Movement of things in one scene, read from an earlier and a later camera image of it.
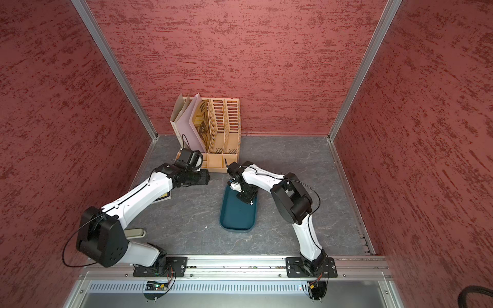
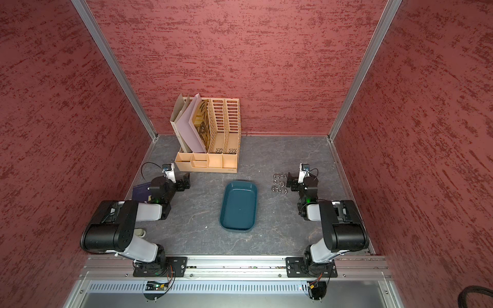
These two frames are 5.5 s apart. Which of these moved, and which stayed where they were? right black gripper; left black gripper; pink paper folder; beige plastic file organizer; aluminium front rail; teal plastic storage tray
Moved: right black gripper; left black gripper
Stayed: aluminium front rail; beige plastic file organizer; teal plastic storage tray; pink paper folder
